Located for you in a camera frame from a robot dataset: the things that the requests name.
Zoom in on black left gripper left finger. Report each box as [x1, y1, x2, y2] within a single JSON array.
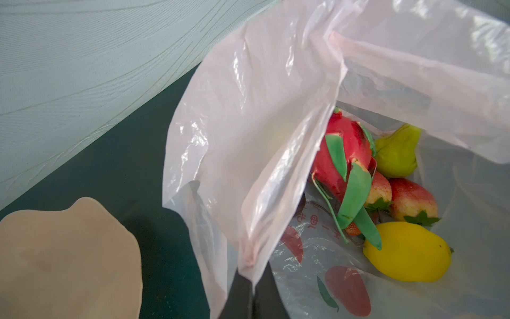
[[219, 271, 254, 319]]

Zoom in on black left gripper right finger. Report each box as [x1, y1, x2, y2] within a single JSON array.
[[252, 263, 290, 319]]

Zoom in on pink plastic bag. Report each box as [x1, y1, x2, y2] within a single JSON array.
[[162, 1, 509, 318]]

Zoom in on yellow lemon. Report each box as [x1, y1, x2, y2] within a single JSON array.
[[363, 221, 452, 283]]

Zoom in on red dragon fruit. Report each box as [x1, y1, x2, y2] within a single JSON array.
[[311, 107, 382, 250]]

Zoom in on red strawberry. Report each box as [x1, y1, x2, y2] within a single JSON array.
[[364, 171, 393, 213], [389, 178, 440, 227]]

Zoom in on small green pear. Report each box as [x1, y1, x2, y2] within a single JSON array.
[[375, 124, 422, 178]]

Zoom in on beige scalloped fruit bowl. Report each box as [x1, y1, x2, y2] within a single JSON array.
[[1, 198, 143, 318]]

